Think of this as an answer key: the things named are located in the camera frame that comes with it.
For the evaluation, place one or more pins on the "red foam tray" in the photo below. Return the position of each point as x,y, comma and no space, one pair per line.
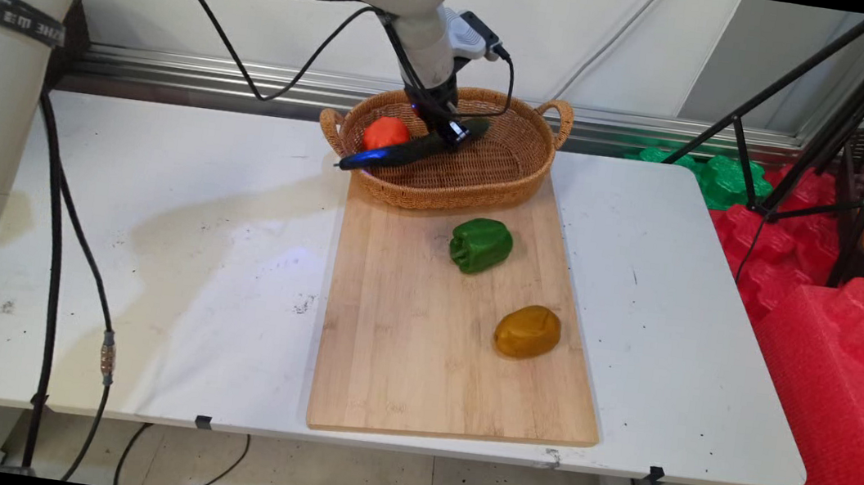
780,260

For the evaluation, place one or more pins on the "orange-red tomato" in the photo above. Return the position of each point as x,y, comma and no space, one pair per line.
385,134

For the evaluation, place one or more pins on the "bamboo cutting board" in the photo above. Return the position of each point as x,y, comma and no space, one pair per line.
404,338

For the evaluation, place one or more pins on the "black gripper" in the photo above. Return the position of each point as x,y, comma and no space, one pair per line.
431,101

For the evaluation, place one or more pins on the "green foam tray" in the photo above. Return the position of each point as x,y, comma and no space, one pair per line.
723,183

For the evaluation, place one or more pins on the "large red foam block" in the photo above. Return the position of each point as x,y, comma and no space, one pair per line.
834,391

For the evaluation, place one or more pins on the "aluminium wall rail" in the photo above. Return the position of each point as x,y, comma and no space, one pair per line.
619,125

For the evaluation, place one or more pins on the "green bell pepper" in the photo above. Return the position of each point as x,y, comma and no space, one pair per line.
481,244

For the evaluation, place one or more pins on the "brown potato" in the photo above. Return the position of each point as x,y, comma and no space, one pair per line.
526,332

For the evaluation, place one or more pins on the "black camera tripod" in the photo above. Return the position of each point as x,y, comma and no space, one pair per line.
857,105

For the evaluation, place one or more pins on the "dark green cucumber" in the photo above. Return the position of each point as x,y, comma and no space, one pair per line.
401,155

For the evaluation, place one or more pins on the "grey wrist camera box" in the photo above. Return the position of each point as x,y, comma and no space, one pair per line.
466,32

